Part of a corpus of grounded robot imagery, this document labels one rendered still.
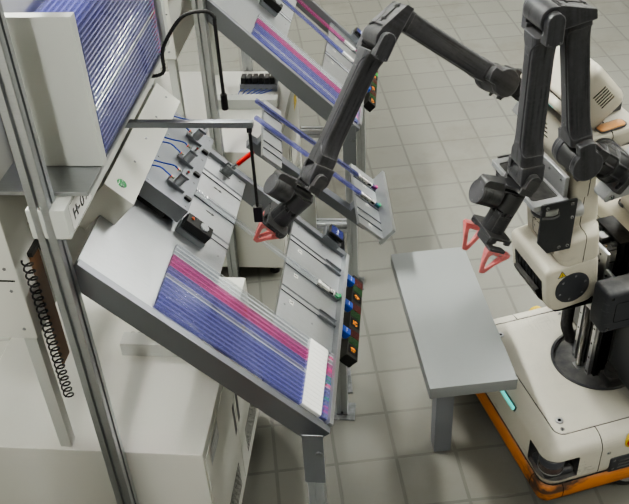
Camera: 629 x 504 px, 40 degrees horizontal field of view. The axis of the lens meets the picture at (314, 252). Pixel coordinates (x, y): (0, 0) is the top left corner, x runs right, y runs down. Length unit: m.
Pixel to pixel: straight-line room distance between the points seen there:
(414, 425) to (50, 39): 1.90
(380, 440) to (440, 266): 0.66
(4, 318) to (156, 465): 0.55
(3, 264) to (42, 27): 0.52
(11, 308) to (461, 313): 1.27
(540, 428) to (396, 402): 0.61
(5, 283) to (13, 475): 0.67
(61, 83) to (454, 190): 2.73
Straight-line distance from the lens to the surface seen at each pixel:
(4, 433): 2.42
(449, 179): 4.28
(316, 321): 2.31
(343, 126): 2.21
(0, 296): 2.00
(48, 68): 1.76
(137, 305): 1.90
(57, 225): 1.77
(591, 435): 2.76
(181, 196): 2.14
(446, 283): 2.69
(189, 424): 2.29
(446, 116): 4.83
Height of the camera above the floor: 2.31
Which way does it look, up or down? 37 degrees down
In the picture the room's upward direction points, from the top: 3 degrees counter-clockwise
